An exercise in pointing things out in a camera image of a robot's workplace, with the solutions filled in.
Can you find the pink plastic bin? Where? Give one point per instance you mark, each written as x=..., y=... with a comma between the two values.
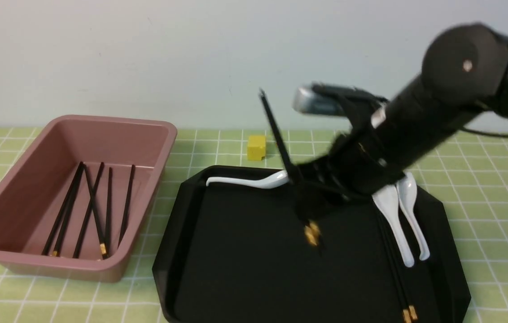
x=34, y=188

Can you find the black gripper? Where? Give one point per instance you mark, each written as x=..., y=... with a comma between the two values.
x=373, y=154

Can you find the yellow wooden cube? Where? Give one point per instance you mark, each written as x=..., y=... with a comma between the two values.
x=256, y=147

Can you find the white spoon far left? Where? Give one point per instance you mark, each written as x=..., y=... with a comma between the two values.
x=274, y=180

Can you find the black plastic tray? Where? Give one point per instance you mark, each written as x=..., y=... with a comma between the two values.
x=233, y=254

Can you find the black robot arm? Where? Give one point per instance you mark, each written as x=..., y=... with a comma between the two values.
x=463, y=74

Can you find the white spoon large right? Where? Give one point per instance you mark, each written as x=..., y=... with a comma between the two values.
x=387, y=202

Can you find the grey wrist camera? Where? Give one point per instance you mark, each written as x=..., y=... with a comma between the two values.
x=306, y=101

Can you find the white spoon far right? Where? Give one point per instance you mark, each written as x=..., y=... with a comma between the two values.
x=407, y=194

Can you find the black chopstick pair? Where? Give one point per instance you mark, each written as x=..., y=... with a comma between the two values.
x=394, y=271
x=397, y=259

